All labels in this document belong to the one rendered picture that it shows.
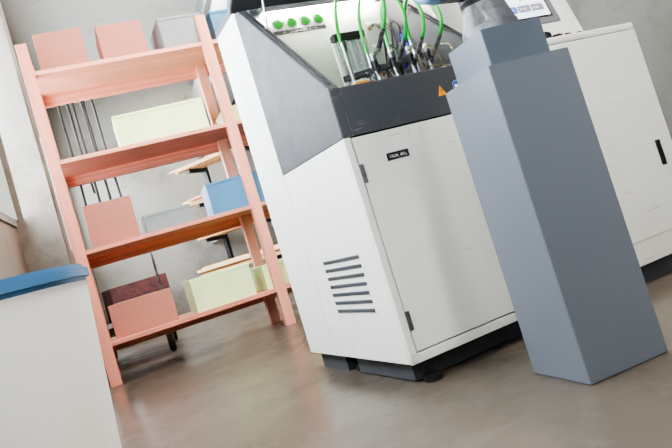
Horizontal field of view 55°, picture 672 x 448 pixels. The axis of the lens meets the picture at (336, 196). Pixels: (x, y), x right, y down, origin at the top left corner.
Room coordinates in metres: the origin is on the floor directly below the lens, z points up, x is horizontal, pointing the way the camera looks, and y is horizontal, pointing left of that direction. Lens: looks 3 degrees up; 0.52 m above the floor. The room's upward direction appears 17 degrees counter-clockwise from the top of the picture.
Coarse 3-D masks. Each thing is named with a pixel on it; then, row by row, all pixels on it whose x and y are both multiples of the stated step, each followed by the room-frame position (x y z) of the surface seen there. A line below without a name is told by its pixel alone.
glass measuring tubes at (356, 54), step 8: (344, 32) 2.61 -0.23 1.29; (352, 32) 2.63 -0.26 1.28; (336, 40) 2.59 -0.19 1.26; (352, 40) 2.63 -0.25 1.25; (360, 40) 2.65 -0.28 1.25; (336, 48) 2.62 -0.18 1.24; (352, 48) 2.65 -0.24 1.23; (360, 48) 2.67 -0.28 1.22; (336, 56) 2.62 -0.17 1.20; (352, 56) 2.62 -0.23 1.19; (360, 56) 2.64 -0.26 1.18; (352, 64) 2.62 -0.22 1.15; (360, 64) 2.63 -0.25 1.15; (344, 72) 2.62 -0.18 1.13
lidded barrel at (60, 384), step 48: (0, 288) 1.20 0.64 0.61; (48, 288) 1.29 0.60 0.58; (0, 336) 1.20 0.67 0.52; (48, 336) 1.27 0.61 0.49; (96, 336) 1.43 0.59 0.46; (0, 384) 1.19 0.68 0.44; (48, 384) 1.25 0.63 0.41; (96, 384) 1.37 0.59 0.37; (0, 432) 1.18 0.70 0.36; (48, 432) 1.24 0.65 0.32; (96, 432) 1.33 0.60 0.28
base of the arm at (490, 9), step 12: (468, 0) 1.67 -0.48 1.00; (480, 0) 1.66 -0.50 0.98; (492, 0) 1.66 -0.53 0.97; (504, 0) 1.68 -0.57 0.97; (468, 12) 1.68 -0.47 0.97; (480, 12) 1.66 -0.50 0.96; (492, 12) 1.65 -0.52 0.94; (504, 12) 1.65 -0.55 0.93; (468, 24) 1.68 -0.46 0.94; (480, 24) 1.65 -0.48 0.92; (492, 24) 1.64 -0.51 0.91; (468, 36) 1.68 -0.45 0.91
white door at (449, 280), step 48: (384, 144) 2.04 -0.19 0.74; (432, 144) 2.12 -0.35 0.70; (384, 192) 2.02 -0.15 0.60; (432, 192) 2.09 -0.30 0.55; (384, 240) 2.00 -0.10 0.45; (432, 240) 2.07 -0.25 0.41; (480, 240) 2.15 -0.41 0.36; (432, 288) 2.05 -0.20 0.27; (480, 288) 2.12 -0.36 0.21; (432, 336) 2.03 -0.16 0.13
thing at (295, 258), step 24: (240, 48) 2.54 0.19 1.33; (240, 72) 2.62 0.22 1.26; (240, 96) 2.69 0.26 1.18; (264, 120) 2.52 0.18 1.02; (264, 144) 2.59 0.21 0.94; (264, 168) 2.67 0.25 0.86; (264, 192) 2.74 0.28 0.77; (288, 216) 2.57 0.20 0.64; (288, 240) 2.64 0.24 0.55; (288, 264) 2.72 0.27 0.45; (312, 288) 2.55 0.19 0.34; (312, 312) 2.62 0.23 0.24; (312, 336) 2.69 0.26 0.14; (336, 360) 2.61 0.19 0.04
